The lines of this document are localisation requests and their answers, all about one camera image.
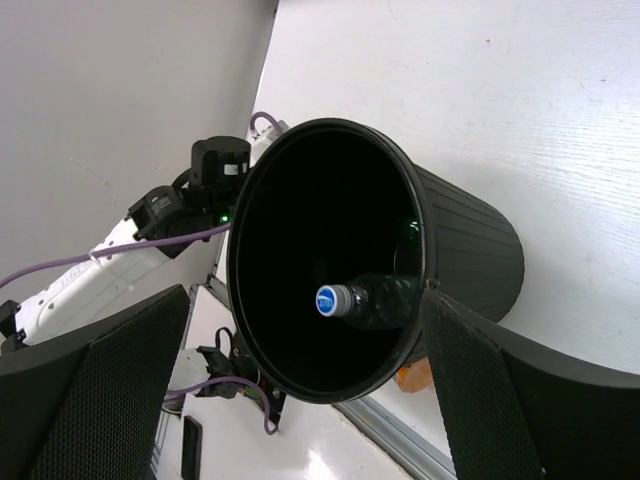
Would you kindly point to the clear unlabelled plastic bottle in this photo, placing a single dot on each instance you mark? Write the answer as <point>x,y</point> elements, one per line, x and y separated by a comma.
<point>371,301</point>

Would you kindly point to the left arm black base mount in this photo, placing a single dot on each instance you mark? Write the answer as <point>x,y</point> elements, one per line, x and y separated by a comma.
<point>224,370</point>

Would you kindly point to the orange juice bottle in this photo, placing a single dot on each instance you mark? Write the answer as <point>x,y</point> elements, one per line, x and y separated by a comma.
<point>414,377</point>

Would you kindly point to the black plastic waste bin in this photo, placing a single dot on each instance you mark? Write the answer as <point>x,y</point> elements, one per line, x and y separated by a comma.
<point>336,235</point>

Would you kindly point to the green plastic soda bottle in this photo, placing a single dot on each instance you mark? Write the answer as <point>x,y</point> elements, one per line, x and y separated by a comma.
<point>408,250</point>

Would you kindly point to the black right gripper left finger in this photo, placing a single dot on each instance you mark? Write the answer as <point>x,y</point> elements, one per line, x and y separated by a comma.
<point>86,404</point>

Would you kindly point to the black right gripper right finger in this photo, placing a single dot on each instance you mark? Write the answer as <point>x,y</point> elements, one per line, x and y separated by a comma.
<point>515,409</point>

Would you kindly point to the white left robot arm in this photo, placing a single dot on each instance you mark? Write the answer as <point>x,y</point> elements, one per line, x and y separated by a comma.
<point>197,206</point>

